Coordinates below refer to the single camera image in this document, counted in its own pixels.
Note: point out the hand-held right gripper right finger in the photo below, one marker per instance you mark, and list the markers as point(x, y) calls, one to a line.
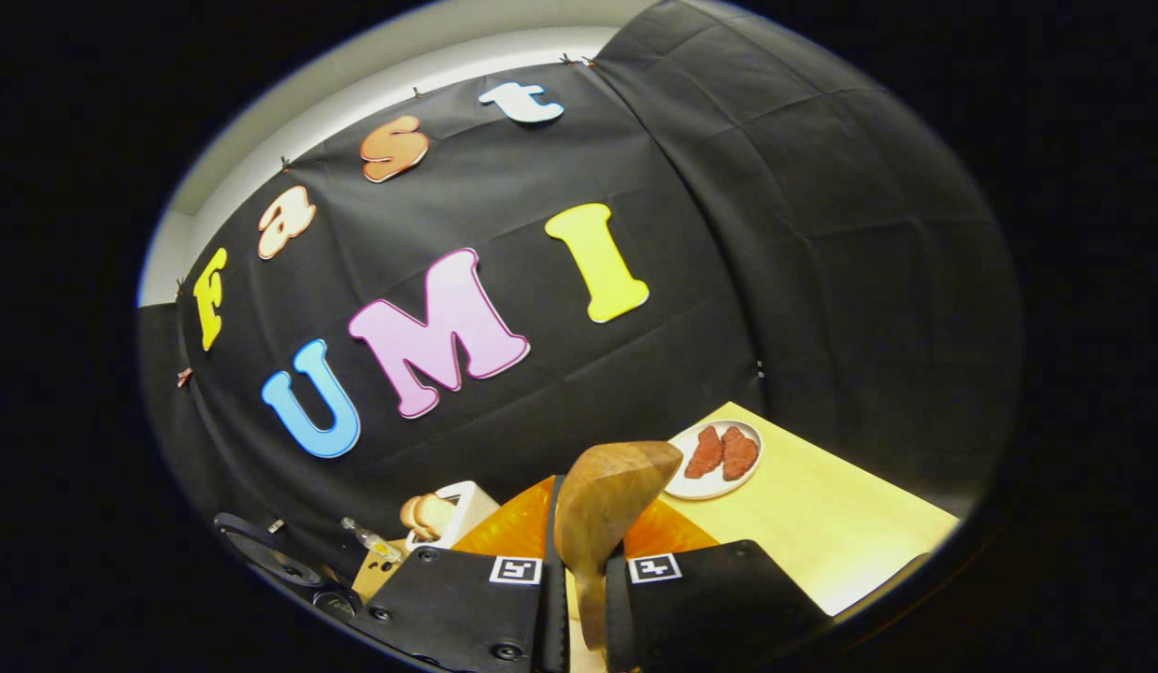
point(709, 598)

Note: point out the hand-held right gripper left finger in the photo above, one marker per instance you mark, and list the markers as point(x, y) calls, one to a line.
point(476, 608)

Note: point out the wooden spoon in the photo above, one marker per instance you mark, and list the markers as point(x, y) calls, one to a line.
point(607, 495)

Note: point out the dark blue rice cooker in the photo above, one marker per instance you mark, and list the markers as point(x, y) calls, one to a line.
point(270, 551)

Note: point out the toast bread slice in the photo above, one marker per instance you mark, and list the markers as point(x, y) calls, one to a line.
point(438, 512)
point(410, 516)

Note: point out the white toaster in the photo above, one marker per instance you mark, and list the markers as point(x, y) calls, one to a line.
point(471, 505)

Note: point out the white round plate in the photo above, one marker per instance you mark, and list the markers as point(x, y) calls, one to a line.
point(705, 486)

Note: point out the small clear glass bottle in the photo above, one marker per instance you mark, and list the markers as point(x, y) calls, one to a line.
point(373, 540)

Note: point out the red meat slice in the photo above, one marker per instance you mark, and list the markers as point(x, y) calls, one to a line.
point(705, 453)
point(739, 455)

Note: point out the black backdrop cloth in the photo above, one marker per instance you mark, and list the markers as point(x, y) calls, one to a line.
point(822, 234)

